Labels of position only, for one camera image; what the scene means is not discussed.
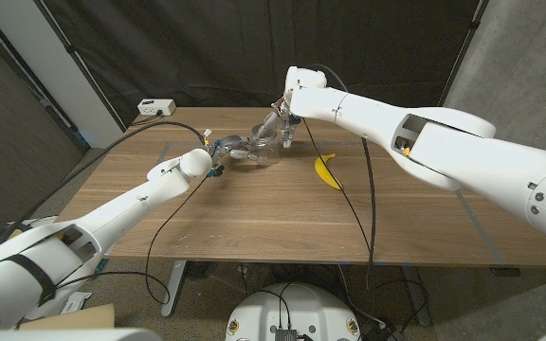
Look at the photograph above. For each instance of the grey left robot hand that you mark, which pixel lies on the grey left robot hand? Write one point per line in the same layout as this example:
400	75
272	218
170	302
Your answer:
232	144

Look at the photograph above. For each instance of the black backdrop stand pole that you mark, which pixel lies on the black backdrop stand pole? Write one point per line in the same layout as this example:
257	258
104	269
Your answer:
465	49
81	66

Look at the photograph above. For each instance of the black backdrop curtain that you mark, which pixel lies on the black backdrop curtain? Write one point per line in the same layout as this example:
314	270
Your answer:
206	47

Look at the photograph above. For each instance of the clear plastic jar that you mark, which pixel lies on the clear plastic jar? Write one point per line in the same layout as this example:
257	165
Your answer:
269	152

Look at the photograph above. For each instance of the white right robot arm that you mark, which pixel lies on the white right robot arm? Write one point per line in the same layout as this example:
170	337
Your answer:
443	142

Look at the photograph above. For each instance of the white paper sheet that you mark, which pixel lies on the white paper sheet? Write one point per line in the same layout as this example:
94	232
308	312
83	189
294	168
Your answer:
76	302

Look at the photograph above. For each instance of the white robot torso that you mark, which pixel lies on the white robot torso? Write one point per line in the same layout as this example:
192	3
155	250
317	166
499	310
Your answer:
296	308

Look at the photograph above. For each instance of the white table leg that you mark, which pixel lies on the white table leg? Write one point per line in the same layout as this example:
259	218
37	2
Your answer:
173	289

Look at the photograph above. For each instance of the black round floor object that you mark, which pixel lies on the black round floor object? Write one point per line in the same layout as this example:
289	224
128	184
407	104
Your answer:
199	270

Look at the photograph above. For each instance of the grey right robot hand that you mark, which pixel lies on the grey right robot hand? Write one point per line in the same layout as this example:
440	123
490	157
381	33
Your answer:
287	123

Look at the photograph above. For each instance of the white power strip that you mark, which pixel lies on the white power strip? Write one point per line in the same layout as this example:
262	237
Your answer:
155	106

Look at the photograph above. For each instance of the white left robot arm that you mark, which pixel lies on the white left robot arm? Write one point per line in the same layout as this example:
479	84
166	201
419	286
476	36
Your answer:
112	213

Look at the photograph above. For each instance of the brown cardboard piece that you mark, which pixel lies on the brown cardboard piece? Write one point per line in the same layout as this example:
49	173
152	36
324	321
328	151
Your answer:
78	317

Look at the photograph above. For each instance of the yellow toy banana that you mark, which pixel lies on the yellow toy banana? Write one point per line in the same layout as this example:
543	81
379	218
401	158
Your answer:
326	174

